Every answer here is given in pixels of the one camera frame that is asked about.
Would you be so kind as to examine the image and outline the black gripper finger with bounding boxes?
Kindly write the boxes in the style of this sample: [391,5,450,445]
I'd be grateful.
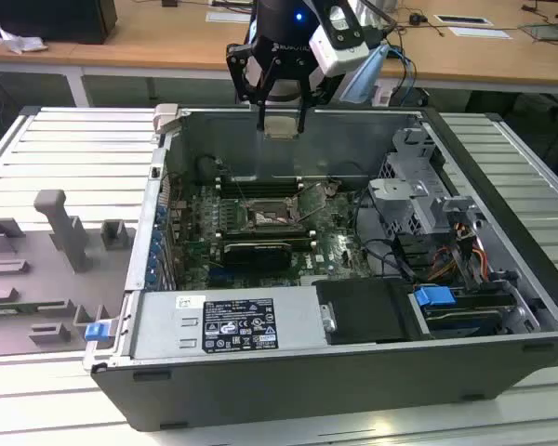
[226,44,267,132]
[298,73,331,137]

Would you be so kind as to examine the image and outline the silver CPU with green edge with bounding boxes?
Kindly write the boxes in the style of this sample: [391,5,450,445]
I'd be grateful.
[262,115,302,140]

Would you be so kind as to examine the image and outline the black RAM slot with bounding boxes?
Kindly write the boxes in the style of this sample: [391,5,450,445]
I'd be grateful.
[219,230,318,237]
[219,177,304,185]
[219,227,318,233]
[219,181,304,189]
[219,238,319,244]
[219,234,318,241]
[219,186,303,193]
[220,190,302,198]

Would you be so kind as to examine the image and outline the CPU socket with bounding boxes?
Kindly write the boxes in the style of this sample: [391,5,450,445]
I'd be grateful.
[244,194,303,231]

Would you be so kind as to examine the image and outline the small white box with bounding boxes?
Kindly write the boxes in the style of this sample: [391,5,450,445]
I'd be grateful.
[370,85,394,107]

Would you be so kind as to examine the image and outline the light wooden desk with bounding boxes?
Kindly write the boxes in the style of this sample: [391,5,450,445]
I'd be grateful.
[0,0,558,109]

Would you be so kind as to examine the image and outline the grey metal disk bay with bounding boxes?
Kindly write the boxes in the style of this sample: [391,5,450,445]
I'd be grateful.
[365,125,449,236]

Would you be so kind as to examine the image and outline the silver finned chipset heatsink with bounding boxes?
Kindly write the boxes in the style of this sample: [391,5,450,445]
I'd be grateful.
[332,231,357,261]

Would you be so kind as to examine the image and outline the black graphics card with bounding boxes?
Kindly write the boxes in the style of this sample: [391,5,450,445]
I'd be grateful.
[221,239,293,273]

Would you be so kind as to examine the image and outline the green motherboard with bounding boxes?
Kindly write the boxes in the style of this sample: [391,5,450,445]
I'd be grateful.
[166,178,378,292]

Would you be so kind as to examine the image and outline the white paper sheet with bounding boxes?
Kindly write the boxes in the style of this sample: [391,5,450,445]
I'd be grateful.
[448,26,513,41]

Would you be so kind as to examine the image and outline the black desktop computer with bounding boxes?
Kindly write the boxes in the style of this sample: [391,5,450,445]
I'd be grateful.
[0,0,118,46]

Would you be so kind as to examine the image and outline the black plastic shroud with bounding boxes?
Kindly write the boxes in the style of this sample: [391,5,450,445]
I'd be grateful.
[315,277,424,346]

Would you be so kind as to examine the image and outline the black power supply label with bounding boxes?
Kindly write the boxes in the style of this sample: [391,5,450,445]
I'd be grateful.
[202,297,276,354]

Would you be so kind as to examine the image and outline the hard disk in blue carrier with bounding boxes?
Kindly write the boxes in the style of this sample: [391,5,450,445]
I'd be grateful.
[412,285,506,340]

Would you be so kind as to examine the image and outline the crumpled white paper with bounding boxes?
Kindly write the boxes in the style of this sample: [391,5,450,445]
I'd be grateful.
[0,25,47,55]

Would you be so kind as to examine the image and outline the grey metal power supply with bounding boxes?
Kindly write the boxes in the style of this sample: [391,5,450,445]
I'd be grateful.
[129,285,336,361]

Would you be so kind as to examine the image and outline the clear glass pad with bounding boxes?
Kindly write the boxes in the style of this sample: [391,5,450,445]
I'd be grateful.
[518,20,558,46]

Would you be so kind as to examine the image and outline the black open PC case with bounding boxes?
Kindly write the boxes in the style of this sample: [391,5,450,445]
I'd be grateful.
[82,105,558,433]

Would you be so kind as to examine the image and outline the grey parts rack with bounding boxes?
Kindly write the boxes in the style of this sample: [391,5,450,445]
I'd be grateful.
[0,189,139,359]

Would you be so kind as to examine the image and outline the green RAM stick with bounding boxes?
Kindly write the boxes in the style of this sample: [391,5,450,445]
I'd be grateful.
[0,301,69,313]

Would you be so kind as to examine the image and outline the white desk cable grommet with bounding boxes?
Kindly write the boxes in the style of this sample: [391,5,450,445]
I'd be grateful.
[206,9,252,24]
[434,13,493,27]

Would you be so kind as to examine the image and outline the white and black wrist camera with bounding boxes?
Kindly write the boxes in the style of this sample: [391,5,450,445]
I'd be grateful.
[310,4,369,76]

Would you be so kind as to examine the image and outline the grey case release handle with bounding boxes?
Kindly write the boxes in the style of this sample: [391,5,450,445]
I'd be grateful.
[152,102,183,136]

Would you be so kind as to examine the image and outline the blue cable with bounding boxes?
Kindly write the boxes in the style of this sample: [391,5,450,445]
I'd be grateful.
[384,44,419,94]

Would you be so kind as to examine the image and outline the grey metal drive bracket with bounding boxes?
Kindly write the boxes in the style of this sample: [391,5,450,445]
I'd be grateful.
[434,194,489,236]

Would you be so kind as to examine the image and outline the black data wire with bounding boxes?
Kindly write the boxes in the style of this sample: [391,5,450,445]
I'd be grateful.
[352,190,422,284]

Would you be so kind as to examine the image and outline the yellow power wires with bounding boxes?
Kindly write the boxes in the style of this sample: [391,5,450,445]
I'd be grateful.
[427,255,458,281]

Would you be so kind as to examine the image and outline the orange and red power wires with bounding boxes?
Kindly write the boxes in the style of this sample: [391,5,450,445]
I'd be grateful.
[453,221,490,282]

